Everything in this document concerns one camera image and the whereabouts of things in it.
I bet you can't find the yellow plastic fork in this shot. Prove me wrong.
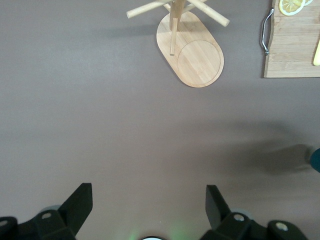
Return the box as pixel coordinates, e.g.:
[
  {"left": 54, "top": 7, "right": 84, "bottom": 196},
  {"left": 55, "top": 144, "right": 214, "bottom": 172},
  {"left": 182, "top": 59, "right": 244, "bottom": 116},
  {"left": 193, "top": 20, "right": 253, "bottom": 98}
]
[{"left": 312, "top": 37, "right": 320, "bottom": 67}]

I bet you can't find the brown table mat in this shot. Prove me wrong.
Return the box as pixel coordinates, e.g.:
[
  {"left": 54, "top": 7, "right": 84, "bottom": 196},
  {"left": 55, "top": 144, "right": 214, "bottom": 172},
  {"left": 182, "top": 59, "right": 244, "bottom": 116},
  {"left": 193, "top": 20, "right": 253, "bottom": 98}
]
[{"left": 0, "top": 0, "right": 320, "bottom": 240}]

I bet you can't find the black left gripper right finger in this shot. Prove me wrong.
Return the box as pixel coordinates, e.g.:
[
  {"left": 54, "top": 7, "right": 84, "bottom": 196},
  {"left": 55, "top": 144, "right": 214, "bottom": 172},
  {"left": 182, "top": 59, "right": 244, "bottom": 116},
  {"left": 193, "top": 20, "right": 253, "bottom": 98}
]
[{"left": 199, "top": 184, "right": 309, "bottom": 240}]

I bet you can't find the dark teal mug yellow inside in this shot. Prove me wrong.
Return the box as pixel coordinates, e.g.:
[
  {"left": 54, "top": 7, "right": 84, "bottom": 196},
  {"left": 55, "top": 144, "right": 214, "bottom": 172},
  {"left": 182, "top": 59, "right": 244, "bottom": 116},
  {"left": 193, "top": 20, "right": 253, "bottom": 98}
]
[{"left": 309, "top": 147, "right": 320, "bottom": 173}]

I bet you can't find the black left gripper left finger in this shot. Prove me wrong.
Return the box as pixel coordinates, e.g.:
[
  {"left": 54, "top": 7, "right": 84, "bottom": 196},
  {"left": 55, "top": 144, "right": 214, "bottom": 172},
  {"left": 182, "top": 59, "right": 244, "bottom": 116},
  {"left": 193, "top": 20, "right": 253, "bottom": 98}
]
[{"left": 0, "top": 183, "right": 93, "bottom": 240}]

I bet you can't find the lemon slice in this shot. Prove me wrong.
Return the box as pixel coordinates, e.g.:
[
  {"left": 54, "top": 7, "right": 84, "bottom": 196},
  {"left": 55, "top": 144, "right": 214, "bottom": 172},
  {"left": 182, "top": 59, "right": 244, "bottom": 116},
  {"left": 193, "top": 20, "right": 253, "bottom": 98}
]
[{"left": 278, "top": 0, "right": 306, "bottom": 17}]

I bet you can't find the wooden mug tree rack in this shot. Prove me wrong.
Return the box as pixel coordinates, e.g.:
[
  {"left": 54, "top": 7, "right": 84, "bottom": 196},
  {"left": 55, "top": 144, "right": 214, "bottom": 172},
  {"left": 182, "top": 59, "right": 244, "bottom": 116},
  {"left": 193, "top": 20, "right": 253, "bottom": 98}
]
[{"left": 126, "top": 0, "right": 230, "bottom": 89}]

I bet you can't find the wooden cutting board metal handle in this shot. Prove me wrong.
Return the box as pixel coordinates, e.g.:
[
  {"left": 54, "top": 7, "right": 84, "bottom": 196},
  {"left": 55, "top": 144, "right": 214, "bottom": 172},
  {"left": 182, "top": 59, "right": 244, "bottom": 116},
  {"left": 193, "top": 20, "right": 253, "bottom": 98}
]
[{"left": 261, "top": 0, "right": 320, "bottom": 79}]

